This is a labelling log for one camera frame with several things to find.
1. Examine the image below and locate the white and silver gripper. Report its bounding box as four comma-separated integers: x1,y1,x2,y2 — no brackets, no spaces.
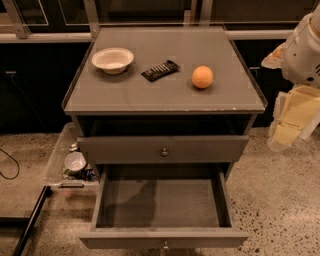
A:
267,85,320,152

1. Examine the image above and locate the metal railing frame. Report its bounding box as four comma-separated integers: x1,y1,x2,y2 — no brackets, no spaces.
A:
0,0,320,44

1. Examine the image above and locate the grey drawer cabinet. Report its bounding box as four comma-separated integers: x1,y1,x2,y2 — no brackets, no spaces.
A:
64,27,266,174

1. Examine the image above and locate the grey top drawer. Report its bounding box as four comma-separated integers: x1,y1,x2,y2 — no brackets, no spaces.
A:
77,135,248,164

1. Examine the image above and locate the white bowl on cabinet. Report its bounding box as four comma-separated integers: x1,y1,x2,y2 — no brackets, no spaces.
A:
91,48,134,75

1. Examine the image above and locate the clear plastic bin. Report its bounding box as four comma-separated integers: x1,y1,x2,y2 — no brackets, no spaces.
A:
44,122,99,195

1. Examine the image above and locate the black snack bar packet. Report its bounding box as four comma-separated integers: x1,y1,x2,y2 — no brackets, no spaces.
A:
141,60,180,82

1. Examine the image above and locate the orange fruit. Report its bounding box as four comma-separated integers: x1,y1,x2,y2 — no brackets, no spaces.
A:
191,66,213,89

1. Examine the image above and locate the small white cup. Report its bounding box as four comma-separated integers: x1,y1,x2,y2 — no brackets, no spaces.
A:
64,152,87,172

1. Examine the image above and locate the black floor cable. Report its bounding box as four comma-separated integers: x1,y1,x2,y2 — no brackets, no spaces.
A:
0,148,21,181

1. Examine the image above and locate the grey drawer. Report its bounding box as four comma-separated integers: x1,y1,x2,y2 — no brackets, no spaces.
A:
77,135,248,164
80,164,248,249

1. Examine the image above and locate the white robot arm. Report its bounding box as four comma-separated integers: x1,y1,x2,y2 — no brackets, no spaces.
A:
262,5,320,152

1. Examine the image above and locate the black floor rail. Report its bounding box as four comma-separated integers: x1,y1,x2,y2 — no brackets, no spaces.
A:
0,186,52,256

